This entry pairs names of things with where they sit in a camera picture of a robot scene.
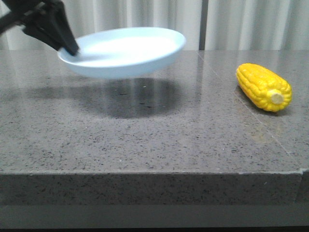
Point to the yellow plastic corn cob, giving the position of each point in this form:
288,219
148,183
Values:
266,89

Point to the light blue round plate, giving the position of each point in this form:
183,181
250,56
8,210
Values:
123,53

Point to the white pleated curtain left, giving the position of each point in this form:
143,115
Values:
89,16

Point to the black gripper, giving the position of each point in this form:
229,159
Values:
58,33

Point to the white pleated curtain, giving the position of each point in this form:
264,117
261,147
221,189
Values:
89,16
257,25

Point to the white pleated curtain right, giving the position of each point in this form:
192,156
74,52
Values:
257,25

